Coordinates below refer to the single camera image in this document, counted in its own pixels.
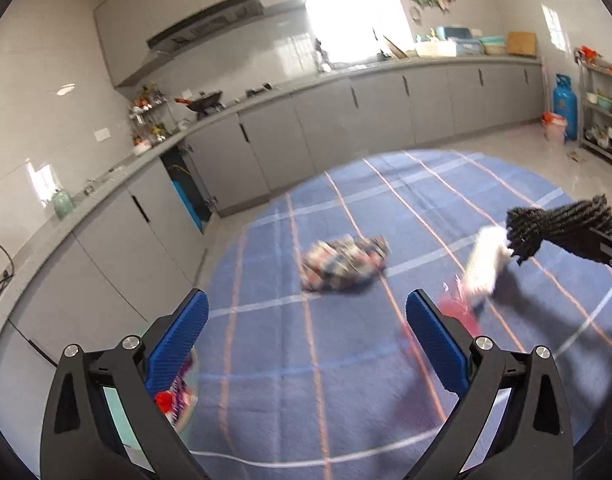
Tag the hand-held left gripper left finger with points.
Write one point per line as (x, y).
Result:
(178, 345)

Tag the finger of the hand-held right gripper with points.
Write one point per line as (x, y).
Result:
(551, 230)

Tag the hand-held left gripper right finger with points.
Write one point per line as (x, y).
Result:
(433, 340)

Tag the teal round trash bin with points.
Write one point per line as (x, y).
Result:
(126, 420)

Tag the red wrapper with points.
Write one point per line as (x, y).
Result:
(458, 310)

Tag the red crumpled packet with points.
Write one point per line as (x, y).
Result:
(168, 401)

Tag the blue plaid tablecloth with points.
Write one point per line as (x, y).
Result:
(336, 360)

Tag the red white bucket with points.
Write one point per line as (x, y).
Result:
(555, 130)

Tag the crumpled plaid wrapper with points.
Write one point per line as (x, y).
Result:
(343, 262)

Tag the blue gas cylinder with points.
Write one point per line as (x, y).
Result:
(565, 110)

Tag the metal storage shelf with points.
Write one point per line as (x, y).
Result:
(586, 110)

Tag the grey speckled kitchen counter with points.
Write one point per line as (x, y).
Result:
(111, 180)

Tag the teal ceramic jar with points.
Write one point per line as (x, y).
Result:
(63, 205)

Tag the brown cardboard sheet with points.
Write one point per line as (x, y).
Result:
(522, 44)

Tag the green plastic basket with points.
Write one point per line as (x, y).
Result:
(493, 46)

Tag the blue dish container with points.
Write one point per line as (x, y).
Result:
(458, 37)

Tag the grey base cabinets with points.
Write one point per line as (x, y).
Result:
(276, 145)

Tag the metal spice rack with bottles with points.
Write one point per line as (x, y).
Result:
(148, 120)

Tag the wooden cutting board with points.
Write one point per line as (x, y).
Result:
(395, 47)

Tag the black wok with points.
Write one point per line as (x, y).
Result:
(206, 101)

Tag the hanging green cloths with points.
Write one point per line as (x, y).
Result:
(431, 0)

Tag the sink faucet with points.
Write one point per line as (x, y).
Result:
(322, 57)

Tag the bright kitchen window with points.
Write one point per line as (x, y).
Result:
(356, 10)

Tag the grey range hood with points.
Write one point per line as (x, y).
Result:
(206, 22)

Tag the white wall outlet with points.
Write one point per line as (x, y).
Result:
(103, 134)

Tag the grey upper wall cabinet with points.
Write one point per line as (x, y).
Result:
(136, 25)

